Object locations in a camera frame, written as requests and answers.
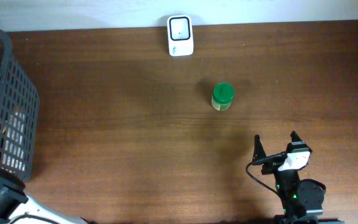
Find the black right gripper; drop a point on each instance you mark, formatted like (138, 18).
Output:
(259, 150)

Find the green lid jar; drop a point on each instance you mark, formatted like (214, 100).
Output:
(223, 95)

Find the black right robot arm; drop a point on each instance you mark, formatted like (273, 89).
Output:
(302, 200)

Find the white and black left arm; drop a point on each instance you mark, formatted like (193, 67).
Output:
(16, 206)

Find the white barcode scanner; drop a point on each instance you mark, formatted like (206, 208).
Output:
(180, 36)

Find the grey perforated plastic basket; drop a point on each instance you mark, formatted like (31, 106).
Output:
(19, 108)

